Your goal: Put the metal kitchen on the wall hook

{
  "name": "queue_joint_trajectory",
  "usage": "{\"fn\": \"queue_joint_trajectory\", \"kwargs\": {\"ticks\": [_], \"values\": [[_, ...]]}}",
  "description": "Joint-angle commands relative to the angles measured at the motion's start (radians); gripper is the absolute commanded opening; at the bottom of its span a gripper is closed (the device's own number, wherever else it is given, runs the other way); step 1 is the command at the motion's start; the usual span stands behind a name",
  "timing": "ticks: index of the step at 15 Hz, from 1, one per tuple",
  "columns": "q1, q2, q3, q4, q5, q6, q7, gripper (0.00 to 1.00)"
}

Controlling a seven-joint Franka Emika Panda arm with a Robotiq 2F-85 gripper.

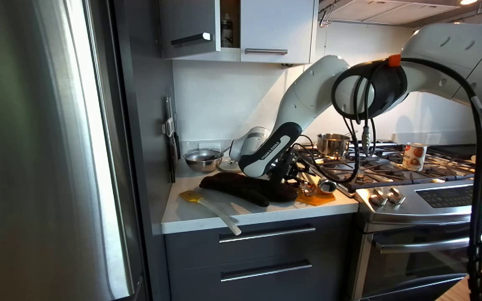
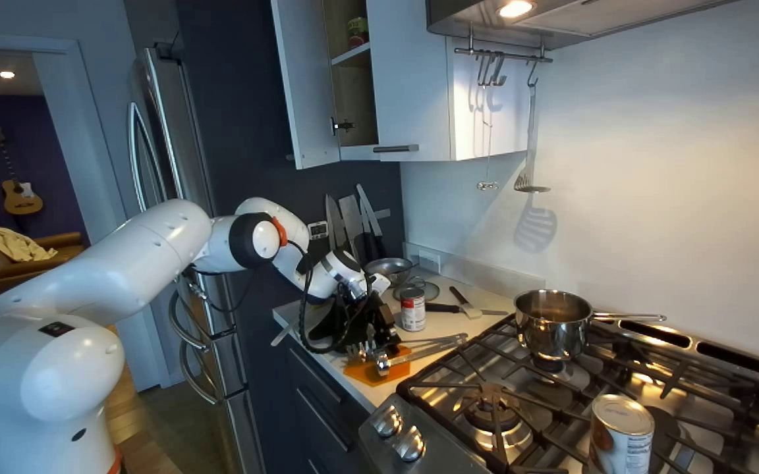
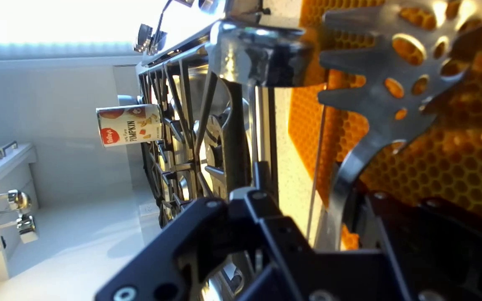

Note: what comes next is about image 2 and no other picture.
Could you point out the metal hook rail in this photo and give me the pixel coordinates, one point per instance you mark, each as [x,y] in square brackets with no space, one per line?
[507,54]

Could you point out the glass pot lid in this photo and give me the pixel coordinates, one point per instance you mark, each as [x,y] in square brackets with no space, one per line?
[430,287]

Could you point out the stainless gas stove range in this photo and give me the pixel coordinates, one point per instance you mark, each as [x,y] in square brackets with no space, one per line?
[502,386]

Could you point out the open cabinet door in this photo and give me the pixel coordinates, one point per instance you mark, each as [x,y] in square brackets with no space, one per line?
[302,79]

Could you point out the white upper kitchen cabinet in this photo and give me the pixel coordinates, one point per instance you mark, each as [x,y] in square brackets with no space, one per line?
[422,79]

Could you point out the orange silicone mat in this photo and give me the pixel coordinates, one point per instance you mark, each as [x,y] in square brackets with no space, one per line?
[360,369]

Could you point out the small silver saucepan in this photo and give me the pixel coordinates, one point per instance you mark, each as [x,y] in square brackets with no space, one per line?
[394,266]

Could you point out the range hood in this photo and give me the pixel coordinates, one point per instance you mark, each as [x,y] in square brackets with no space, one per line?
[572,17]

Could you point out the steel pot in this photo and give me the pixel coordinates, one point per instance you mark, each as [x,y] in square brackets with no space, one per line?
[552,326]

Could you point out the acoustic guitar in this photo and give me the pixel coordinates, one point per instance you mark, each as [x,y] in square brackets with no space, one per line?
[21,199]

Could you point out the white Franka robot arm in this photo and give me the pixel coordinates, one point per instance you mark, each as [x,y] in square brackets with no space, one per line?
[91,290]

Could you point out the silver stove knob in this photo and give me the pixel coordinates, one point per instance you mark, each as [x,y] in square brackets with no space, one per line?
[409,447]
[389,423]

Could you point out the stainless steel refrigerator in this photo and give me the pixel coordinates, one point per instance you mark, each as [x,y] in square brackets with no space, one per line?
[177,132]

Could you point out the metal S hook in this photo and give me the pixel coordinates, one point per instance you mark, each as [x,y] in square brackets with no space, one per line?
[480,73]
[532,73]
[499,73]

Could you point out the white labelled tin can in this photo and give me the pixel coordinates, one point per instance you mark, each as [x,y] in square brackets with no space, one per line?
[623,439]

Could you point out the grey lower drawer cabinet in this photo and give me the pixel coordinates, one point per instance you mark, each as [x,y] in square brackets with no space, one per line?
[316,412]

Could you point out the red and white can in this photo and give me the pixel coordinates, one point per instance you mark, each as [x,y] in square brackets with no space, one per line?
[411,311]

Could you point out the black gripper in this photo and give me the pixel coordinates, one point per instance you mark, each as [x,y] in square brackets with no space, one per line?
[365,306]

